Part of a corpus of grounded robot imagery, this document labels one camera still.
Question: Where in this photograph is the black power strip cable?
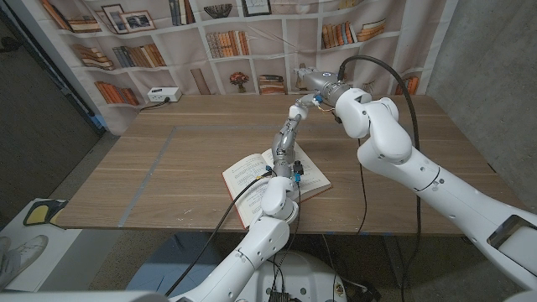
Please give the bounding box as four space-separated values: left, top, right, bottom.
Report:
139 98 171 112

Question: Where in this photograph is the white sneaker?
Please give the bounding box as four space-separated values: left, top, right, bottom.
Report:
0 234 50 289

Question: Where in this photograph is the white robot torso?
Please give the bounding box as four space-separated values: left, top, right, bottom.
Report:
247 250 348 302

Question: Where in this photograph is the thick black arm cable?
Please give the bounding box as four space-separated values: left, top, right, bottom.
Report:
164 169 274 298
337 55 423 302

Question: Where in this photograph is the open book red cover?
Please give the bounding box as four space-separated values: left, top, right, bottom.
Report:
222 142 333 231

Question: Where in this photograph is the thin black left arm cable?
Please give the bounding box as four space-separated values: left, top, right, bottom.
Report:
268 180 303 302

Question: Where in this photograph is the white airpods case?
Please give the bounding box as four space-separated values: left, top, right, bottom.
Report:
288 104 310 122

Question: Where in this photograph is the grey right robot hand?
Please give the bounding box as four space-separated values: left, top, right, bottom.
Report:
293 66 352 111

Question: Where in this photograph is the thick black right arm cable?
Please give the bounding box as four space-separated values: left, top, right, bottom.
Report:
337 55 423 302

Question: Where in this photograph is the printed bookshelf backdrop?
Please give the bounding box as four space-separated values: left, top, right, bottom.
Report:
8 0 459 136

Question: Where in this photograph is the white floor board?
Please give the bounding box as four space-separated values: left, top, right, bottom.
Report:
0 197 83 293

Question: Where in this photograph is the blue floor mat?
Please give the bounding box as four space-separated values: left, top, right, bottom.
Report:
125 232 236 293

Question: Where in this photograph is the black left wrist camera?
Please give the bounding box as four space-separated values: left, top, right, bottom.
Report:
292 159 305 184

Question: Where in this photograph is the yellow and black pad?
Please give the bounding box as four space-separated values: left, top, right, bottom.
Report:
23 199 70 227

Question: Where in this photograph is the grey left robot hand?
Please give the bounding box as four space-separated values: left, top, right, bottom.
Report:
270 113 303 180

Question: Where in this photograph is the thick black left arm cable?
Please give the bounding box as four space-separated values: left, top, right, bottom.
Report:
164 169 274 298

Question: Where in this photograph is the white power strip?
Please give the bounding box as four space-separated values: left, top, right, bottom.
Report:
147 86 183 104

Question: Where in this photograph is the black floor adapter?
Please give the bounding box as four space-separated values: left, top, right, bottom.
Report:
344 279 382 302

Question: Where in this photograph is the grey table leg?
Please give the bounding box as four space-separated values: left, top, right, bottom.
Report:
383 235 410 290

